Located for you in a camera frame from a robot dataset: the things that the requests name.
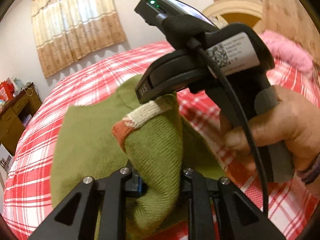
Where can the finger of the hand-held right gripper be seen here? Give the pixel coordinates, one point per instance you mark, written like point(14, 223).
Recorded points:
point(170, 75)

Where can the beige floral window curtain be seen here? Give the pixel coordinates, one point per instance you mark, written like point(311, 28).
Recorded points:
point(75, 30)

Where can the pink pillow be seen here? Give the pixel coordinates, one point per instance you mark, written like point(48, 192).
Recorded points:
point(287, 50)

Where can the purple wristband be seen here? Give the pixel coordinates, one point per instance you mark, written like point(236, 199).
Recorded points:
point(311, 171)

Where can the bed with red plaid sheet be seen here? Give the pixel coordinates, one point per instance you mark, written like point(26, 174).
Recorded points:
point(37, 155)

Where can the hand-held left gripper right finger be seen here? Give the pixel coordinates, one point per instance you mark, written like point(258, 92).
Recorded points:
point(192, 187)

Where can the dark wooden desk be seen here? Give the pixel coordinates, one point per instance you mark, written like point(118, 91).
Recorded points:
point(12, 120)

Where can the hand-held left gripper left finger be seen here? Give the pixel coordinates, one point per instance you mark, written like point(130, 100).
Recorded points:
point(140, 187)

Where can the beige floral long curtain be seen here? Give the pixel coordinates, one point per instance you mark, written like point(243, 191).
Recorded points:
point(287, 12)

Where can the cream wooden headboard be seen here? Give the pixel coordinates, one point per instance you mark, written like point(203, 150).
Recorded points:
point(240, 7)

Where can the person's right hand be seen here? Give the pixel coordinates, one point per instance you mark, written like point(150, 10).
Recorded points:
point(295, 120)

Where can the green orange striped knit sweater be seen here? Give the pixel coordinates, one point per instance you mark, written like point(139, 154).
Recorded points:
point(87, 142)

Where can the red gift box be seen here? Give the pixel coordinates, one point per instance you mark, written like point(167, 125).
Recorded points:
point(6, 90)

